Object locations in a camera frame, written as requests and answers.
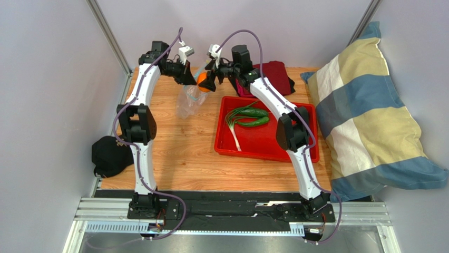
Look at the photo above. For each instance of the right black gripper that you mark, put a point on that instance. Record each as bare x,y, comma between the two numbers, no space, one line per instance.
215,72

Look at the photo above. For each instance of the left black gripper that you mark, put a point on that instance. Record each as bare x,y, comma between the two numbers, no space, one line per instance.
185,77

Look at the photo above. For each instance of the clear zip top bag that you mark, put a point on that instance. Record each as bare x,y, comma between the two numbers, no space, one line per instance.
190,97

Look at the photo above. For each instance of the green onion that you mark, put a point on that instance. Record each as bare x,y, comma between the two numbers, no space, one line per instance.
232,117

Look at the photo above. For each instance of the orange fruit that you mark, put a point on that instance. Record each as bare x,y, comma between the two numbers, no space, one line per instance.
202,82

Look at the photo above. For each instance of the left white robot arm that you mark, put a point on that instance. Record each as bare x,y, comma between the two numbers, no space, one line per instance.
139,127

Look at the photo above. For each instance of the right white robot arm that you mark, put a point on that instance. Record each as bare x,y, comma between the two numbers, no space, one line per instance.
293,133

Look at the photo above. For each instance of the upper green cucumber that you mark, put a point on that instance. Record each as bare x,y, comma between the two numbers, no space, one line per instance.
254,112

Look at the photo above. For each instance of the red plastic tray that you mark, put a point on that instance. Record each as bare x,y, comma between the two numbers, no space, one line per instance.
257,142

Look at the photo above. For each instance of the dark red folded cloth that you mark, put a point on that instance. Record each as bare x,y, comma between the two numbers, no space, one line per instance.
276,72

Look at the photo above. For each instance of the lower green pepper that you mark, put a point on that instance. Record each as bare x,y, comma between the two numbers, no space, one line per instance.
254,123

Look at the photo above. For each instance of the black cap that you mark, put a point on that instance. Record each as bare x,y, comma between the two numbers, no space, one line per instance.
110,157

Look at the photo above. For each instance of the striped blue yellow pillow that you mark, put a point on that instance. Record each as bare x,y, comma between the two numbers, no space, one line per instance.
373,139

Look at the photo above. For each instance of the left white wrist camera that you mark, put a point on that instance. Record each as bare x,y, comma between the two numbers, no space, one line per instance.
184,52

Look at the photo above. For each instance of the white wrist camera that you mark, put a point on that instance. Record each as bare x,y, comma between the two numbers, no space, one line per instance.
184,52
215,53

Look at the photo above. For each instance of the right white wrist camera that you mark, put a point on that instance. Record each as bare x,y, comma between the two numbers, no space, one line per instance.
215,53

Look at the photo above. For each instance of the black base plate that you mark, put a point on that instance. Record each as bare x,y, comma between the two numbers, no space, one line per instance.
227,211

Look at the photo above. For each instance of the aluminium rail frame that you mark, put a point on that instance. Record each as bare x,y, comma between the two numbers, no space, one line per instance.
101,216

